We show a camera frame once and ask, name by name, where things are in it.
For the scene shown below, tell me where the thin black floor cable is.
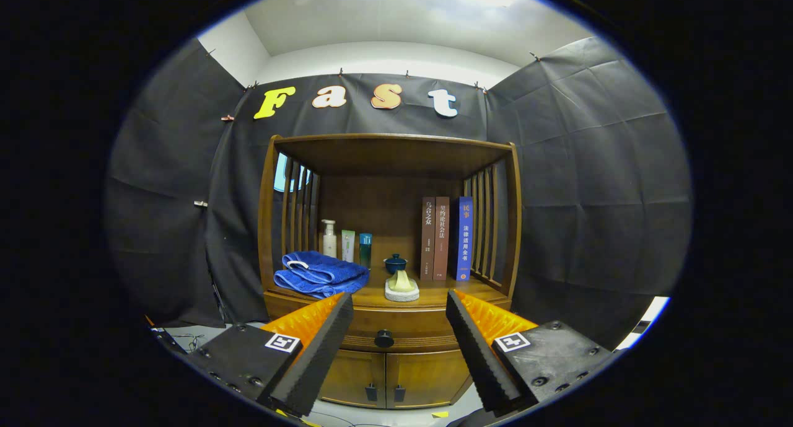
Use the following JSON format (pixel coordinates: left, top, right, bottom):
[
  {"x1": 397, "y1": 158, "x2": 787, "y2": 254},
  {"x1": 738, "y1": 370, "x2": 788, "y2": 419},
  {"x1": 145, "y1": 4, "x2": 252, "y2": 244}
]
[{"x1": 310, "y1": 408, "x2": 397, "y2": 427}]

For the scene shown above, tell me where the pale green and white sponge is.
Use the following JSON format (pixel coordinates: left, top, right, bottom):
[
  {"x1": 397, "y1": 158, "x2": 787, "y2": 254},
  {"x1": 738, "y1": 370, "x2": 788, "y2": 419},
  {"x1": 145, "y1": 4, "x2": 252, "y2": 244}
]
[{"x1": 384, "y1": 270, "x2": 420, "y2": 302}]

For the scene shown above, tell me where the wooden countertop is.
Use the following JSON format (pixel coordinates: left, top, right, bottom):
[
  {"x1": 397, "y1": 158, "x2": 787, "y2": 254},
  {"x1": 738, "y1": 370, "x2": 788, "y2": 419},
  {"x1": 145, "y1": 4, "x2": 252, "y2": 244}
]
[{"x1": 265, "y1": 267, "x2": 512, "y2": 310}]

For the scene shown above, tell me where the white board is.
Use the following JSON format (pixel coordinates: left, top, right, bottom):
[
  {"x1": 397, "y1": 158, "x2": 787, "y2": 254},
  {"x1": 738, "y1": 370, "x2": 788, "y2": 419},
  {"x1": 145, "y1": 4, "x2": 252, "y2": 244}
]
[{"x1": 616, "y1": 297, "x2": 671, "y2": 350}]

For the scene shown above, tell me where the dark brown book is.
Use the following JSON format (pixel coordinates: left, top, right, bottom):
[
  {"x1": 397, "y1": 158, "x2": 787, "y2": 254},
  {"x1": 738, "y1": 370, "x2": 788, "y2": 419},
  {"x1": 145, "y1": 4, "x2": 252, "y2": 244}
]
[{"x1": 420, "y1": 196, "x2": 436, "y2": 281}]

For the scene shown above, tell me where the wooden cabinet door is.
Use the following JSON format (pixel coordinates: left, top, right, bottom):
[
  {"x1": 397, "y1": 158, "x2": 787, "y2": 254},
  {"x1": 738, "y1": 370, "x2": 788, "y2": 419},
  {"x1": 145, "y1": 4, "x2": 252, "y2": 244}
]
[
  {"x1": 385, "y1": 350, "x2": 473, "y2": 409},
  {"x1": 319, "y1": 350, "x2": 388, "y2": 409}
]

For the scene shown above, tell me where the wooden drawer with black knob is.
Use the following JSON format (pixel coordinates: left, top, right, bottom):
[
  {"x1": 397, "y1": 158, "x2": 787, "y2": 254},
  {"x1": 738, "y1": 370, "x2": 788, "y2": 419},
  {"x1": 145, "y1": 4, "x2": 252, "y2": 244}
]
[{"x1": 263, "y1": 291, "x2": 513, "y2": 353}]

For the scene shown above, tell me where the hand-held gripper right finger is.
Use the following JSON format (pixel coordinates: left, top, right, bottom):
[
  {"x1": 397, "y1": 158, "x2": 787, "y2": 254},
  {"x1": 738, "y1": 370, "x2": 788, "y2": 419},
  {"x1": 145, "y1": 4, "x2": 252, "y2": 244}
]
[{"x1": 445, "y1": 289, "x2": 623, "y2": 415}]

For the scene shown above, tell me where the black backdrop cloth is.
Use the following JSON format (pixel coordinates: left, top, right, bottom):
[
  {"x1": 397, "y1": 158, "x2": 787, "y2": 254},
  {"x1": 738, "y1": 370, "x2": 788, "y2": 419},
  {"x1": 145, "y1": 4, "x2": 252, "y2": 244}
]
[{"x1": 105, "y1": 37, "x2": 693, "y2": 350}]

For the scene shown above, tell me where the folded blue towel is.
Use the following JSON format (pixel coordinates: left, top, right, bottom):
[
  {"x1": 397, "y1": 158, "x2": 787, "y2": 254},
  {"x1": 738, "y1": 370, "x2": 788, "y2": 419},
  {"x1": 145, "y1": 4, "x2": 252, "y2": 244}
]
[{"x1": 273, "y1": 250, "x2": 370, "y2": 299}]

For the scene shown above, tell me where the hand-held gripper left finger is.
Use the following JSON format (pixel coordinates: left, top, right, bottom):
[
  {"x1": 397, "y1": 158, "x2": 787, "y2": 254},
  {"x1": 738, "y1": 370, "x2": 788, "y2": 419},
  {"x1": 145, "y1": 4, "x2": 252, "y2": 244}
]
[{"x1": 186, "y1": 291, "x2": 354, "y2": 417}]

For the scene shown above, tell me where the blue book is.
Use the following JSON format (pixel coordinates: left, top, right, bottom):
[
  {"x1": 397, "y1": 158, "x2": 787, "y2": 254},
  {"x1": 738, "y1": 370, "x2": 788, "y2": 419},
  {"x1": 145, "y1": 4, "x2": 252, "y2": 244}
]
[{"x1": 450, "y1": 196, "x2": 474, "y2": 282}]

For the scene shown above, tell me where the black device with wires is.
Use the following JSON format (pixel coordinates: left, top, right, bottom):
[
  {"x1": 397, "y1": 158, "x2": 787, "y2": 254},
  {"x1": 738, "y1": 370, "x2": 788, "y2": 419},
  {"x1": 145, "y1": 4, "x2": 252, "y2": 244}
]
[{"x1": 149, "y1": 319, "x2": 186, "y2": 353}]

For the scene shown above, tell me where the brown wooden cabinet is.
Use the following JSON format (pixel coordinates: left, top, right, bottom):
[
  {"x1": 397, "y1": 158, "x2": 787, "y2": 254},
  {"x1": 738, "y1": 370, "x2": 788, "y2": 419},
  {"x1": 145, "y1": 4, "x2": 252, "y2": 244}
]
[{"x1": 258, "y1": 133, "x2": 522, "y2": 410}]

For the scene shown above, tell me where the reddish brown book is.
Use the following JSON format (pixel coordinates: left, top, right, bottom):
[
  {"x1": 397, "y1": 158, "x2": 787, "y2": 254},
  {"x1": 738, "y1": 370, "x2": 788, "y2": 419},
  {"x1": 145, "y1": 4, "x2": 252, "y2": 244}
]
[{"x1": 433, "y1": 196, "x2": 450, "y2": 281}]

